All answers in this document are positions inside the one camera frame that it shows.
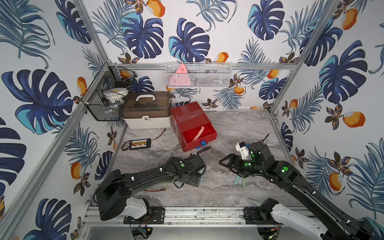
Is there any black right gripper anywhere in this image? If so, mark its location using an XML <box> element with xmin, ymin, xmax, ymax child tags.
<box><xmin>218</xmin><ymin>154</ymin><xmax>265</xmax><ymax>176</ymax></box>

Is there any teal fruit knife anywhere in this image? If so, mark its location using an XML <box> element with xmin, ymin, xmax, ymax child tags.
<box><xmin>234</xmin><ymin>176</ymin><xmax>243</xmax><ymax>186</ymax></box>

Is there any red top drawer blue knob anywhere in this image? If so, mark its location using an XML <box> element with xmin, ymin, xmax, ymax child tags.
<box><xmin>182</xmin><ymin>124</ymin><xmax>218</xmax><ymax>152</ymax></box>

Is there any red three-drawer cabinet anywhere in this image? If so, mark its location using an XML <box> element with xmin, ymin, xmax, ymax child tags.
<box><xmin>171</xmin><ymin>102</ymin><xmax>212</xmax><ymax>149</ymax></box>

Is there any pink fruit knife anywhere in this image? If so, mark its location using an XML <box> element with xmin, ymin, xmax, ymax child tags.
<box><xmin>193</xmin><ymin>126</ymin><xmax>205</xmax><ymax>142</ymax></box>

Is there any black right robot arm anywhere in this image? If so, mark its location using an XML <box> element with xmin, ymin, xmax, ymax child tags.
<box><xmin>219</xmin><ymin>142</ymin><xmax>384</xmax><ymax>240</ymax></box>

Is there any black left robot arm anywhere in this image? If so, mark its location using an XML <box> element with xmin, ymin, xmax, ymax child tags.
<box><xmin>95</xmin><ymin>154</ymin><xmax>206</xmax><ymax>221</ymax></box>

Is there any black orange battery charger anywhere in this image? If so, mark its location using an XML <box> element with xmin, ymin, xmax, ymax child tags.
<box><xmin>129</xmin><ymin>139</ymin><xmax>152</xmax><ymax>150</ymax></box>

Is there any brown lid white storage box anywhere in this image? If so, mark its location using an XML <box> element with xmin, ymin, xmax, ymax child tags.
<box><xmin>122</xmin><ymin>91</ymin><xmax>172</xmax><ymax>130</ymax></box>

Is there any pink triangle sign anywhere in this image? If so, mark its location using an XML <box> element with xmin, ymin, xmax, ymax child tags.
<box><xmin>169</xmin><ymin>64</ymin><xmax>191</xmax><ymax>87</ymax></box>

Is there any white item in basket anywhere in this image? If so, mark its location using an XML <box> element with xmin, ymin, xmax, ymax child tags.
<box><xmin>103</xmin><ymin>88</ymin><xmax>129</xmax><ymax>104</ymax></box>

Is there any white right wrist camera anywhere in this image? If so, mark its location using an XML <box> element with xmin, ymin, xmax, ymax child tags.
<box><xmin>236</xmin><ymin>142</ymin><xmax>252</xmax><ymax>160</ymax></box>

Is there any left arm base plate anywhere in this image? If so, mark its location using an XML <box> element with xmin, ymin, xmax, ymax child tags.
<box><xmin>124</xmin><ymin>207</ymin><xmax>166</xmax><ymax>225</ymax></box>

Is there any aluminium front rail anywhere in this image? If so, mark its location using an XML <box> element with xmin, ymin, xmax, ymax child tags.
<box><xmin>80</xmin><ymin>206</ymin><xmax>328</xmax><ymax>228</ymax></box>

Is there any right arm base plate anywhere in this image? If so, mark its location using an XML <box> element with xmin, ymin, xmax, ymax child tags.
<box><xmin>244</xmin><ymin>207</ymin><xmax>279</xmax><ymax>225</ymax></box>

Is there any clear mesh wall shelf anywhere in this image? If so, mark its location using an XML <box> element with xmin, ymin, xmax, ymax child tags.
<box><xmin>165</xmin><ymin>63</ymin><xmax>232</xmax><ymax>89</ymax></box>

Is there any black wire basket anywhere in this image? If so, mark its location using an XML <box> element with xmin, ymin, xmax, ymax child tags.
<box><xmin>81</xmin><ymin>63</ymin><xmax>137</xmax><ymax>122</ymax></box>

